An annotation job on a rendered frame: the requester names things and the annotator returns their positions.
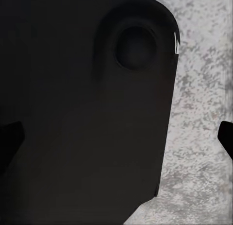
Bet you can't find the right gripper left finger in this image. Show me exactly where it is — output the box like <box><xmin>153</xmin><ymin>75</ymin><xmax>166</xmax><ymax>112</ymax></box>
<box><xmin>0</xmin><ymin>121</ymin><xmax>25</xmax><ymax>179</ymax></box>

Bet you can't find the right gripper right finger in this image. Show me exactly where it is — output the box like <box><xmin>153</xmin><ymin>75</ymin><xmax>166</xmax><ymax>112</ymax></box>
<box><xmin>217</xmin><ymin>121</ymin><xmax>233</xmax><ymax>160</ymax></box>

